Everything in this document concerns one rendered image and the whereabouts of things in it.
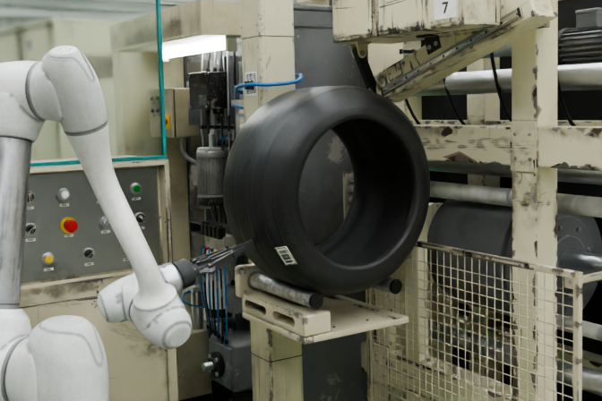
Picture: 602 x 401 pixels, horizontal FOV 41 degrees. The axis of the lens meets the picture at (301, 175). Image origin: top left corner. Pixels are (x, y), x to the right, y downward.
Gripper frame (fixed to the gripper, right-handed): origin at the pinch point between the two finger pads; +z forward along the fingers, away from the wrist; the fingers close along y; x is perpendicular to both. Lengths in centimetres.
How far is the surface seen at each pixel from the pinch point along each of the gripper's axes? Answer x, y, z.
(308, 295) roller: 17.2, -8.8, 11.4
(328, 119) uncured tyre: -28.2, -12.8, 28.7
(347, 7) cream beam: -54, 16, 64
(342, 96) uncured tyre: -32.6, -10.8, 36.4
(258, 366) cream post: 51, 34, 10
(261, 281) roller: 17.5, 17.1, 11.0
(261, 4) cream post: -62, 26, 40
